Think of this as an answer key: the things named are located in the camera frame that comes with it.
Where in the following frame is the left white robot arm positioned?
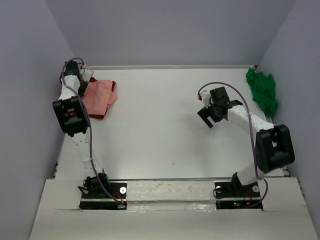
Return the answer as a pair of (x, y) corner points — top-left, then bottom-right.
(52, 57), (111, 198)

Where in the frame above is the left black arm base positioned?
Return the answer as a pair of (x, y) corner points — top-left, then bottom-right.
(77, 177), (128, 211)

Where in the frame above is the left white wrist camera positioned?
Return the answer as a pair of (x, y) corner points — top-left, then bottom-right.
(82, 68), (94, 82)

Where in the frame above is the aluminium rear table rail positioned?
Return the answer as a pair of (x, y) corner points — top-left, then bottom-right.
(87, 65), (258, 71)

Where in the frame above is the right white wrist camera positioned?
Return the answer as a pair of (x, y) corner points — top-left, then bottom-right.
(198, 89), (211, 108)

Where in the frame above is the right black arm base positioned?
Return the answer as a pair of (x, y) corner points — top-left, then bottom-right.
(212, 174), (263, 210)

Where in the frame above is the crumpled green t-shirt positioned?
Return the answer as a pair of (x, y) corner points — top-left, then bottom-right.
(246, 68), (278, 117)

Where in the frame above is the folded red t-shirt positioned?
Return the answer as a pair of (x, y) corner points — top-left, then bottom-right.
(88, 77), (118, 120)

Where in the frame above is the pink polo shirt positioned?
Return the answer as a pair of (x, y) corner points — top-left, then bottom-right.
(82, 77), (118, 120)

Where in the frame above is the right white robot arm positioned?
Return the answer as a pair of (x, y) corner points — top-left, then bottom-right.
(197, 87), (295, 196)

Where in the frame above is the white foam block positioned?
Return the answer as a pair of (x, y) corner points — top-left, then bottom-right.
(126, 180), (216, 202)

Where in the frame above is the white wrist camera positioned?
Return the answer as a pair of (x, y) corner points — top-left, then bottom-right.
(82, 68), (94, 82)
(198, 89), (211, 108)

